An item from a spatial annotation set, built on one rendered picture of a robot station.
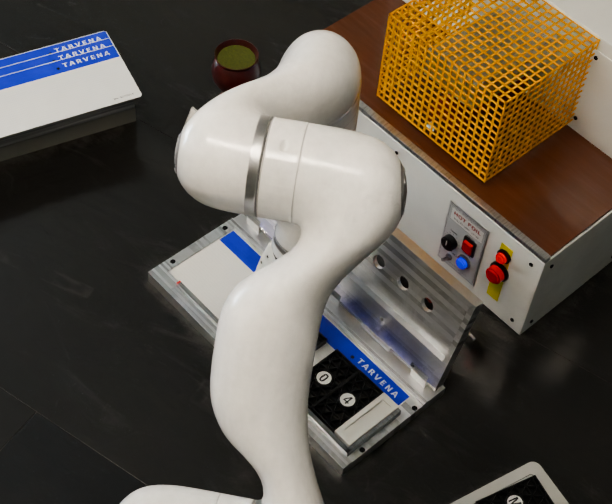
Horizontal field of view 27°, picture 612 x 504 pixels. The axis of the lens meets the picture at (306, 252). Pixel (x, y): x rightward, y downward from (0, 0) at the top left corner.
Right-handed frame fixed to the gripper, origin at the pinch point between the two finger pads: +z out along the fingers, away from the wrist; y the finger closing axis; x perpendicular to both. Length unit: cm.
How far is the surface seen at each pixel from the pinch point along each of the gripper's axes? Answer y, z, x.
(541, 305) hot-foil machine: 23.2, -7.8, 31.6
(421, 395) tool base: 21.4, 0.4, 9.4
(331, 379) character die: 11.4, 1.3, 0.7
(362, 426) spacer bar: 19.8, 1.9, -1.0
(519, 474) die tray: 39.0, 1.3, 11.8
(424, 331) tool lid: 16.7, -7.9, 11.6
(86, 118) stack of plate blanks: -52, 0, 3
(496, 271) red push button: 17.0, -13.0, 25.3
